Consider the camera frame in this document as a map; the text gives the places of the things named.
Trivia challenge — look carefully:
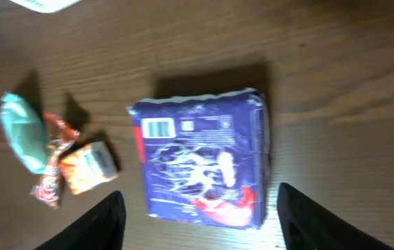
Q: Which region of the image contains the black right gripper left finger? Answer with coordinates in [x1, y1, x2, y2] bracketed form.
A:
[36, 190, 126, 250]

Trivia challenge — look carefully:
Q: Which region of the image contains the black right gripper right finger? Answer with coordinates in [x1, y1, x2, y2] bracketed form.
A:
[277, 183, 394, 250]

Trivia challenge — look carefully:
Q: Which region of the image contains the small orange juice box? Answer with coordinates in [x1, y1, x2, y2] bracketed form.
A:
[59, 141, 119, 195]

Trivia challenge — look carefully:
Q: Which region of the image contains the red Top chocolate bar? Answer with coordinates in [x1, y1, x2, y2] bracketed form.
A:
[31, 112, 80, 209]

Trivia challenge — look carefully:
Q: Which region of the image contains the teal snack wrapper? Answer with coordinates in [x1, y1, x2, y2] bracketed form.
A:
[0, 92, 49, 174]

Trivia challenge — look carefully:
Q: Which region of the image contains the red purple snack packet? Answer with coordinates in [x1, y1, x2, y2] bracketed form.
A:
[128, 88, 270, 229]

